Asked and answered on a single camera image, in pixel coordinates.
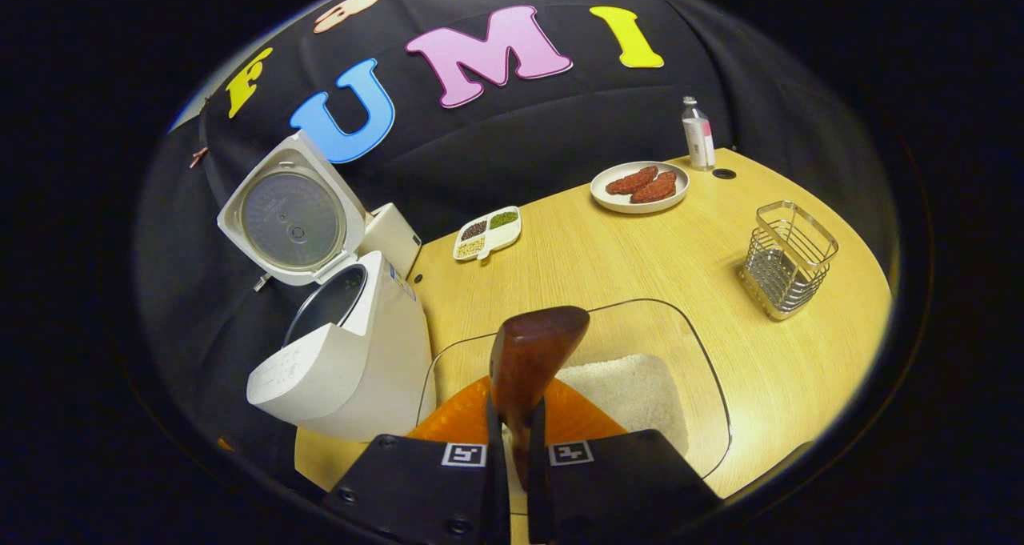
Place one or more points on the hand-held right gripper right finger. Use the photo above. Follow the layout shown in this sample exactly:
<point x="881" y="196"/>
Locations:
<point x="624" y="489"/>

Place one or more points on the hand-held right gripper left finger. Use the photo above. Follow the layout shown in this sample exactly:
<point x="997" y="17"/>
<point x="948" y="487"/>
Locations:
<point x="416" y="489"/>

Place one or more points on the white rice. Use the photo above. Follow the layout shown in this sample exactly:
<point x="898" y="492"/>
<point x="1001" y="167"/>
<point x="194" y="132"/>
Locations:
<point x="632" y="393"/>

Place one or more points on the white rice cooker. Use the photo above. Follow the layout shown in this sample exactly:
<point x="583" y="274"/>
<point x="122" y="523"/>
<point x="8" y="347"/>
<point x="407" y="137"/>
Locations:
<point x="376" y="369"/>

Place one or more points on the brown wooden spoon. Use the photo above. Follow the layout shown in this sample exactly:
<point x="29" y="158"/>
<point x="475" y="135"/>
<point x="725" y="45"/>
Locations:
<point x="532" y="353"/>

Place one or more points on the clear glass dish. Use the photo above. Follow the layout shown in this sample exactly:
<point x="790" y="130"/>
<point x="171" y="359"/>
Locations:
<point x="708" y="409"/>

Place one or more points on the white toaster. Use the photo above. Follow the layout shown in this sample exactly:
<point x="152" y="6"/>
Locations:
<point x="396" y="237"/>

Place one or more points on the white divided grain dish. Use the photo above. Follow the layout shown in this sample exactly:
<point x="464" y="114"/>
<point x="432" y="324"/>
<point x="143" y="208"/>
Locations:
<point x="488" y="233"/>

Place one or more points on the round white plate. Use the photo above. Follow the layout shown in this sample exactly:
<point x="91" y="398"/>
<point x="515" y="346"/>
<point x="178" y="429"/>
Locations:
<point x="608" y="199"/>

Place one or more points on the red meat piece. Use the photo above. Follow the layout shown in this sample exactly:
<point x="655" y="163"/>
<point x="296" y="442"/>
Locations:
<point x="632" y="181"/>
<point x="654" y="189"/>

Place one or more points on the clear bottle with pink label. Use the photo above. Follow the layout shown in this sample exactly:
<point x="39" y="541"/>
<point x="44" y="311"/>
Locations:
<point x="699" y="141"/>

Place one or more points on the red cloth clip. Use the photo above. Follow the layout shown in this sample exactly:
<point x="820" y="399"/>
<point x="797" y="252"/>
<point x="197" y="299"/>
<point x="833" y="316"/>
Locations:
<point x="198" y="158"/>

